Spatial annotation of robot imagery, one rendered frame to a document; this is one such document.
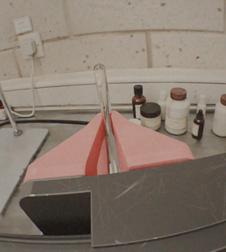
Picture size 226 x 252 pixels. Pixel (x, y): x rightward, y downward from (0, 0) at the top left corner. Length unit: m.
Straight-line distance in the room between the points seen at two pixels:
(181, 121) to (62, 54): 0.40
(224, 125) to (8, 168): 0.54
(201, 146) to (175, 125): 0.08
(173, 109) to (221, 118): 0.12
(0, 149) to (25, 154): 0.10
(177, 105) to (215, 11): 0.29
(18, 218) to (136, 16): 0.56
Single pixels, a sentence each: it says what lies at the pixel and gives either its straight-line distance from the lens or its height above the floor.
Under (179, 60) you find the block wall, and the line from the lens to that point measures 0.61.
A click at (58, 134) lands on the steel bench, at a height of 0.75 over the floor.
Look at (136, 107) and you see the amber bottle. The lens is 0.55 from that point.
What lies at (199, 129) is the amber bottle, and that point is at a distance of 0.51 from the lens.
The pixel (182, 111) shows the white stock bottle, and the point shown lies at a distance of 0.49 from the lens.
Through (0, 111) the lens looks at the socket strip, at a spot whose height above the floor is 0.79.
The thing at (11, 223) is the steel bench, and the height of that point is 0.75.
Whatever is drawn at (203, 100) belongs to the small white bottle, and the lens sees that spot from 0.57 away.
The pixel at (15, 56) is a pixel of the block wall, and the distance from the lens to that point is 0.76.
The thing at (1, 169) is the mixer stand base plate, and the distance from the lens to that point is 0.55.
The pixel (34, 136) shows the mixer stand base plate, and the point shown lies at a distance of 0.60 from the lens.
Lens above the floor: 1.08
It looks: 36 degrees down
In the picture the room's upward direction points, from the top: 8 degrees counter-clockwise
